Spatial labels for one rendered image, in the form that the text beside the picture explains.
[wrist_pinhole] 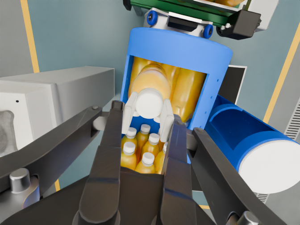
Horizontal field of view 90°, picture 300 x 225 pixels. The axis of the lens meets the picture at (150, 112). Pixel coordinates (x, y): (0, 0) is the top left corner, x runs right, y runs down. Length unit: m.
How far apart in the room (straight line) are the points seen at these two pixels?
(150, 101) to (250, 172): 0.67
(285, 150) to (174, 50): 0.64
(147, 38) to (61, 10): 1.51
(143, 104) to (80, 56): 1.56
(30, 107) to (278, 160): 0.97
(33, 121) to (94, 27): 1.19
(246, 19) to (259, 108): 1.45
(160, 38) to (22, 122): 0.54
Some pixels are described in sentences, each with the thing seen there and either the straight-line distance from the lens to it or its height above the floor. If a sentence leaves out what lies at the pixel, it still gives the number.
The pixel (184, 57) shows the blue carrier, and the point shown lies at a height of 1.23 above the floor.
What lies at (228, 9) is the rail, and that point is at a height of 0.98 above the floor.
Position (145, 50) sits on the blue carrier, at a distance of 0.36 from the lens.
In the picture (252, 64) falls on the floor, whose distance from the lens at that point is 1.83.
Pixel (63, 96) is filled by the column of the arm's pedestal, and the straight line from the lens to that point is 0.81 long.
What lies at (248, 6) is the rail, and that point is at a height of 0.98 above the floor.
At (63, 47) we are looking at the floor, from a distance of 1.81.
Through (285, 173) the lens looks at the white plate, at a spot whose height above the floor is 1.04.
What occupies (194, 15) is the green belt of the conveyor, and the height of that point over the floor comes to 0.89.
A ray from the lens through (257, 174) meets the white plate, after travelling 0.84.
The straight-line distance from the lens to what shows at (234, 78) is 1.59.
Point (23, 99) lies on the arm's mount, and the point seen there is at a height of 1.10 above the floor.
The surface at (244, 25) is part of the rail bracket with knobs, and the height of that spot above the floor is 1.00.
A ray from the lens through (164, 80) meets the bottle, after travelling 0.26.
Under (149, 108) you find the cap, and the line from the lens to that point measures 0.21.
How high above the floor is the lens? 1.57
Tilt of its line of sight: 69 degrees down
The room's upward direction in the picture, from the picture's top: 173 degrees counter-clockwise
